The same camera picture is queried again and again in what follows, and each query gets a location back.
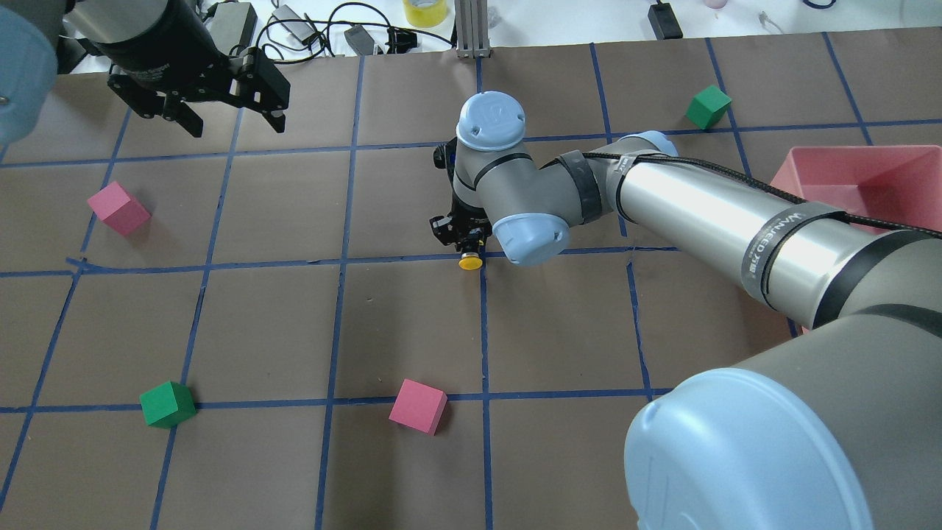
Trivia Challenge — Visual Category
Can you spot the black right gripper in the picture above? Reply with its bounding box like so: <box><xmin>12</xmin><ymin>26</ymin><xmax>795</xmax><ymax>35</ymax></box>
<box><xmin>430</xmin><ymin>138</ymin><xmax>492</xmax><ymax>252</ymax></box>

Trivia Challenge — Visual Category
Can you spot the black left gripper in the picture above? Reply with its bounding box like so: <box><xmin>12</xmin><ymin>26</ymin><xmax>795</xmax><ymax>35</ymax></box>
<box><xmin>92</xmin><ymin>1</ymin><xmax>291</xmax><ymax>138</ymax></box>

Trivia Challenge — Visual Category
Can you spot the yellow push button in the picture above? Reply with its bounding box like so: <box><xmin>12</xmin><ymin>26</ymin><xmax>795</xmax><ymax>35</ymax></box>
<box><xmin>458</xmin><ymin>252</ymin><xmax>484</xmax><ymax>271</ymax></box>

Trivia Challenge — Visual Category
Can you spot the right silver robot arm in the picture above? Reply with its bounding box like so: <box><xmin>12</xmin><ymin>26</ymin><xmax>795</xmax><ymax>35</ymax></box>
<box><xmin>430</xmin><ymin>91</ymin><xmax>940</xmax><ymax>529</ymax></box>

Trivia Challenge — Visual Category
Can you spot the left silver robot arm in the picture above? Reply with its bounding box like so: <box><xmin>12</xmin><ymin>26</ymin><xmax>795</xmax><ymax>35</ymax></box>
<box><xmin>1</xmin><ymin>1</ymin><xmax>291</xmax><ymax>144</ymax></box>

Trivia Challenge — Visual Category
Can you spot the grey power adapter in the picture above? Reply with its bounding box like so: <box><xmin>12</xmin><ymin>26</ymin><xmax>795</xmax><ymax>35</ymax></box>
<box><xmin>205</xmin><ymin>2</ymin><xmax>257</xmax><ymax>56</ymax></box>

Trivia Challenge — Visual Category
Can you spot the pink cube far left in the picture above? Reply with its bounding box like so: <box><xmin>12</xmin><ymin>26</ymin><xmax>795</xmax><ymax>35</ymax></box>
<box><xmin>87</xmin><ymin>182</ymin><xmax>152</xmax><ymax>237</ymax></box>

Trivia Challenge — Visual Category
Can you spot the pink cube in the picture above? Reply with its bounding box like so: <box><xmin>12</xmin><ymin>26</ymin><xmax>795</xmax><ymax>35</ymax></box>
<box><xmin>87</xmin><ymin>182</ymin><xmax>152</xmax><ymax>237</ymax></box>
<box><xmin>388</xmin><ymin>379</ymin><xmax>447</xmax><ymax>436</ymax></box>

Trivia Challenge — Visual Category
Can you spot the pink cube centre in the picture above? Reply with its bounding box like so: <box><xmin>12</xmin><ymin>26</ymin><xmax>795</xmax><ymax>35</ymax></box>
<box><xmin>388</xmin><ymin>379</ymin><xmax>447</xmax><ymax>436</ymax></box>

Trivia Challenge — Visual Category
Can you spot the yellow tape roll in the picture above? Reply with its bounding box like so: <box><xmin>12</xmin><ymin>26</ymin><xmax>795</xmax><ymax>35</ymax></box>
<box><xmin>403</xmin><ymin>0</ymin><xmax>448</xmax><ymax>28</ymax></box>

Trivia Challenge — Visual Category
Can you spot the green cube near tray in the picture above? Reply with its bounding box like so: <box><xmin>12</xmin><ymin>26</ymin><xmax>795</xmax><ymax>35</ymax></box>
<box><xmin>685</xmin><ymin>85</ymin><xmax>732</xmax><ymax>130</ymax></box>

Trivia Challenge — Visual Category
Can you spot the black power brick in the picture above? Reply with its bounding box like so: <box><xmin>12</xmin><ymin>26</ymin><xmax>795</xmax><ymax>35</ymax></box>
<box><xmin>647</xmin><ymin>1</ymin><xmax>684</xmax><ymax>40</ymax></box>

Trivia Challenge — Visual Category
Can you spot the green cube near left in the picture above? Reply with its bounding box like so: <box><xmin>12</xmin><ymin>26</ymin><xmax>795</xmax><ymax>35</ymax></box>
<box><xmin>139</xmin><ymin>381</ymin><xmax>197</xmax><ymax>429</ymax></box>

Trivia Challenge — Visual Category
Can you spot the pink plastic tray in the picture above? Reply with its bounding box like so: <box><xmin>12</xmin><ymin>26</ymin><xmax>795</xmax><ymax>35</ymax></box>
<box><xmin>771</xmin><ymin>145</ymin><xmax>941</xmax><ymax>230</ymax></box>

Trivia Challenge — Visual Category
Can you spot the black tangled cable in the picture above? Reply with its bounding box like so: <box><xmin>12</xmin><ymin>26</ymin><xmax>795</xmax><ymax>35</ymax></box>
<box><xmin>258</xmin><ymin>2</ymin><xmax>456</xmax><ymax>60</ymax></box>

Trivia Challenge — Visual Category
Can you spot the aluminium frame post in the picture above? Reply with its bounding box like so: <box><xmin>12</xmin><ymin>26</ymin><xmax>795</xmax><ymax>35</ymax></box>
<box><xmin>453</xmin><ymin>0</ymin><xmax>492</xmax><ymax>58</ymax></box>

